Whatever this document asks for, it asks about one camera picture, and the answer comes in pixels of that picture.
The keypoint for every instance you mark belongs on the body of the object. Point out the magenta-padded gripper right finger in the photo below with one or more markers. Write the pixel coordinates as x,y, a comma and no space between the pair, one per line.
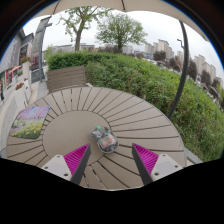
146,159

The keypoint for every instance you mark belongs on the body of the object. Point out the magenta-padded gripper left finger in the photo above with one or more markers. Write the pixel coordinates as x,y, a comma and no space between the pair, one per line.
76,159

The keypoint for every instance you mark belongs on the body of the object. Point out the transparent computer mouse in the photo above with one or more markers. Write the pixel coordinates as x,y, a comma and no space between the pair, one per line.
105,140

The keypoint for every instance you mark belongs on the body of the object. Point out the green hedge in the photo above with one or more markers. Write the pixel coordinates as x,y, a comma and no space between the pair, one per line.
150,86

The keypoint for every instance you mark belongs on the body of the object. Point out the brown slatted chair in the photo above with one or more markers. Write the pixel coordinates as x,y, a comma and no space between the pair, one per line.
66,78

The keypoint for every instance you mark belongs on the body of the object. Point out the white planter with flowers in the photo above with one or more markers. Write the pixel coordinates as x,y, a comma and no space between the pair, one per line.
22,96

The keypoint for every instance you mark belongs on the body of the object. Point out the dark curved umbrella pole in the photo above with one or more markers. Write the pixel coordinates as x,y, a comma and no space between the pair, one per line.
183,66

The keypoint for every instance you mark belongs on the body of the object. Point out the grey sign pillar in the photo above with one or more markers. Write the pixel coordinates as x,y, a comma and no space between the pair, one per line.
40,46

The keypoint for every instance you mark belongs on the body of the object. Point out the tree with bare trunk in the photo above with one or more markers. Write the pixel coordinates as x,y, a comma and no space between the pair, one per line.
78,33

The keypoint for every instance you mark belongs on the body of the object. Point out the round leafy tree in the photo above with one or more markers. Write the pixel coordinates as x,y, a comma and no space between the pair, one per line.
120,28

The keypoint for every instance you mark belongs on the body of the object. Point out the beige umbrella canopy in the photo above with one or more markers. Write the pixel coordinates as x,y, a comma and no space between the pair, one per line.
110,4

